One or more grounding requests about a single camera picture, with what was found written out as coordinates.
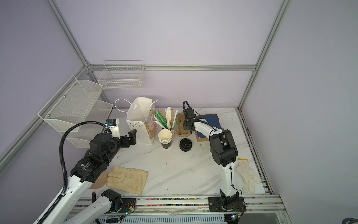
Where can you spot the black plastic cup lid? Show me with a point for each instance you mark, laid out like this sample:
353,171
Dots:
185,144

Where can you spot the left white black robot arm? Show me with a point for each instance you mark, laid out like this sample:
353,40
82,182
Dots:
77,182

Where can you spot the stack of paper cups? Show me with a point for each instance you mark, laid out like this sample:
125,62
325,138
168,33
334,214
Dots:
165,138

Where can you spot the white wire basket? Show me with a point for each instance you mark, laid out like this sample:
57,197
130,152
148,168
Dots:
122,75

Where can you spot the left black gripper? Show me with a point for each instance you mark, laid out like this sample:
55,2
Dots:
132,139

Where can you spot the white mesh shelf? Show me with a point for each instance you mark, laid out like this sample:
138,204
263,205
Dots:
99,113
71,105

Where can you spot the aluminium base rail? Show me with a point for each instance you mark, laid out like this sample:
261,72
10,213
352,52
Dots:
196,204

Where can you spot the lower white mesh shelf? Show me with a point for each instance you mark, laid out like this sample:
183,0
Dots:
99,113

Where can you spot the white paper gift bag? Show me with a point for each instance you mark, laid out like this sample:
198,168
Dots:
140,116

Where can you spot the brown pulp cup carrier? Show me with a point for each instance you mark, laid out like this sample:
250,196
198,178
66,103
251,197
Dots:
181,132

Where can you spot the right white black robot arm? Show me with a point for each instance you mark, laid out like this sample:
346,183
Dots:
223,150

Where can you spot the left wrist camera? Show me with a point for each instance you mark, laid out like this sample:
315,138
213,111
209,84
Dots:
112,127

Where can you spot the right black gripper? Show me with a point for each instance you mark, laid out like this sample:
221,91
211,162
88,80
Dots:
184,128

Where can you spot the upper white mesh shelf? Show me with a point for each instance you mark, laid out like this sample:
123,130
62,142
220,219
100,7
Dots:
71,105

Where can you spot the bundle of wrapped straws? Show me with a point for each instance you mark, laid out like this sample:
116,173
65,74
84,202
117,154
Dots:
167,118

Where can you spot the brown bowl with greens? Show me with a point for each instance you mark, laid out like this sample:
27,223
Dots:
100,182

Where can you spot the white cotton glove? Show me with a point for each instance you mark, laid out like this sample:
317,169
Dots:
250,178

